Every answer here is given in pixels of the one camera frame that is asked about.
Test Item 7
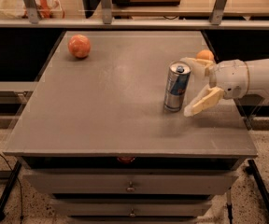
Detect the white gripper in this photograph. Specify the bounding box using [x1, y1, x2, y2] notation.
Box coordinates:
[181, 57, 249, 117]

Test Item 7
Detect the silver blue redbull can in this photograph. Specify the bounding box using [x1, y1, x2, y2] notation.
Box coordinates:
[163, 61, 191, 112]

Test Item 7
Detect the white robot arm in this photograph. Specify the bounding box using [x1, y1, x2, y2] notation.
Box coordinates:
[181, 58, 269, 117]

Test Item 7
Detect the orange fruit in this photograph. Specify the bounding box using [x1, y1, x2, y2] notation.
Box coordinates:
[196, 49, 214, 61]

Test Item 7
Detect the grey cabinet with drawers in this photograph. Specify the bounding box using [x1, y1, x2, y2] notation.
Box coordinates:
[6, 31, 257, 224]

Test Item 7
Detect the red apple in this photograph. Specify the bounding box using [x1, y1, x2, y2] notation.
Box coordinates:
[68, 35, 91, 59]

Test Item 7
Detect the upper grey drawer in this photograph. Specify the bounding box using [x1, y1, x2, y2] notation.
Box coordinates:
[24, 171, 237, 195]

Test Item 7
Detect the grey drawer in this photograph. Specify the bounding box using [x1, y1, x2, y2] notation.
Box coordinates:
[24, 171, 237, 195]
[50, 199, 211, 217]

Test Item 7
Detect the orange white plastic bag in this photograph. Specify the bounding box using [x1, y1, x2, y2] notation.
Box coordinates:
[22, 0, 64, 21]

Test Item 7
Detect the lower grey drawer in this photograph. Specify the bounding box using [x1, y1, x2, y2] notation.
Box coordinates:
[50, 199, 211, 217]

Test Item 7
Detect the black floor rail right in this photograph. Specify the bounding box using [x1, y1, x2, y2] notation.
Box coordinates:
[246, 159, 269, 224]

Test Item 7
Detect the black floor rail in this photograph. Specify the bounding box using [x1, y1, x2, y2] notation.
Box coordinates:
[0, 161, 21, 222]
[246, 159, 269, 224]

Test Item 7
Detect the metal shelf rail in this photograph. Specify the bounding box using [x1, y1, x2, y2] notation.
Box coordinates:
[0, 19, 269, 30]

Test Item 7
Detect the black cable on floor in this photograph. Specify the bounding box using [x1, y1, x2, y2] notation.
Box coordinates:
[0, 133, 24, 224]

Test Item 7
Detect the black floor rail left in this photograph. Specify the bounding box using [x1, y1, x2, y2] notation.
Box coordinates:
[0, 161, 21, 222]

